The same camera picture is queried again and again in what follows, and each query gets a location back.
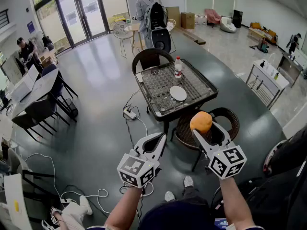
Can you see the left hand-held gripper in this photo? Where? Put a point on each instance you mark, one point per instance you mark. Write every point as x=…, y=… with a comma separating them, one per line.
x=134, y=169

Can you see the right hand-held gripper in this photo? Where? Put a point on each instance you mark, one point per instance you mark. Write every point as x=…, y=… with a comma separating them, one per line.
x=227, y=162

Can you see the orange fruit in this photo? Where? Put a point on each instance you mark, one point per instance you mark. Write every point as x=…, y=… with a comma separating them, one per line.
x=201, y=121

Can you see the white round plate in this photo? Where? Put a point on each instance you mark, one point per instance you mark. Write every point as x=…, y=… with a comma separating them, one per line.
x=178, y=93

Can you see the person's right forearm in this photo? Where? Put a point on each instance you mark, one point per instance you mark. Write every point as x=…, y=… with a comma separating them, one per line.
x=233, y=200

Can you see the person's left forearm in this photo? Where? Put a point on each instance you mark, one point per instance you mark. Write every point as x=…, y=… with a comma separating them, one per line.
x=124, y=207

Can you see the dark wicker chair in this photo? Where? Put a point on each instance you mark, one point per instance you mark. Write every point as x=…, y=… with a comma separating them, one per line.
x=184, y=133
x=149, y=56

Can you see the white power strip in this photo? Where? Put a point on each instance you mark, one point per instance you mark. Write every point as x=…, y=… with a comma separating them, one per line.
x=129, y=114
x=68, y=200

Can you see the person's right grey shoe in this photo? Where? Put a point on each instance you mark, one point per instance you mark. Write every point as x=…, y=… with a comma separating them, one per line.
x=188, y=181

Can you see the person's grey shoe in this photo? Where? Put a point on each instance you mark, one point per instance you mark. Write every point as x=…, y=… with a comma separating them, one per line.
x=188, y=181
x=169, y=196

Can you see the person's left grey shoe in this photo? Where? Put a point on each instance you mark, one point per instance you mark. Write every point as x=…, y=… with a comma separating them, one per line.
x=169, y=196

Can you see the wicker glass-top table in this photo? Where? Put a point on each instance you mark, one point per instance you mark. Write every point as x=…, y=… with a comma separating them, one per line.
x=156, y=85

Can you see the person's dark clothing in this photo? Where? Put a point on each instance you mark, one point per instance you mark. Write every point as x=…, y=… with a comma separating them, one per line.
x=177, y=214

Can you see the black bag pink trim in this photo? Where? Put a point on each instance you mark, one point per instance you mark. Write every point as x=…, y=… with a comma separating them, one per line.
x=287, y=152

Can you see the clear plastic bottle red cap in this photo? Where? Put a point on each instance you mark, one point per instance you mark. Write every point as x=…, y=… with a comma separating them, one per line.
x=178, y=68

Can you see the white console table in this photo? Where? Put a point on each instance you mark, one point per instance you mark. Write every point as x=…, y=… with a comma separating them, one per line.
x=266, y=78

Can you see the blue-screen device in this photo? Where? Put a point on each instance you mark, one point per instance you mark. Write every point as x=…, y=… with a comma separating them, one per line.
x=221, y=224

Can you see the white beanbag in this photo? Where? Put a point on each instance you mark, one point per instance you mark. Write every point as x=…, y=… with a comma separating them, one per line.
x=227, y=25

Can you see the yellow sofa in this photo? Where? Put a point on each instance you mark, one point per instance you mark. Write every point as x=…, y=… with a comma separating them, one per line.
x=263, y=32

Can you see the round light wooden table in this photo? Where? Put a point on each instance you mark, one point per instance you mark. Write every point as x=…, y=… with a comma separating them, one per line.
x=134, y=29

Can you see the dark blue chair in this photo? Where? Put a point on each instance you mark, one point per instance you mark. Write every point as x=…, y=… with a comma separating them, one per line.
x=40, y=109
x=26, y=126

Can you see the cardboard box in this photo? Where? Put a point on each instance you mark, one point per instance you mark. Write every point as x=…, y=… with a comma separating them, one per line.
x=187, y=20

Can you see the pink armchair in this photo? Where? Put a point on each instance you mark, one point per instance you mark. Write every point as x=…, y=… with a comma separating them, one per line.
x=212, y=16

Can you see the black cabinet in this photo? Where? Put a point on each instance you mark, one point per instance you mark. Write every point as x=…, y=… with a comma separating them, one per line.
x=237, y=18

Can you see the dark grey desk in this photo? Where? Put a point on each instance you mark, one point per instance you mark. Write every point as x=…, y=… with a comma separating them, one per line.
x=43, y=85

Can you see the white box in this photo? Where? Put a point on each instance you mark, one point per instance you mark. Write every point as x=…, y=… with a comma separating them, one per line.
x=24, y=86

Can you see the glass double door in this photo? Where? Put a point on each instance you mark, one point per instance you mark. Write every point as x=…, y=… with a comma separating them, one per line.
x=79, y=15

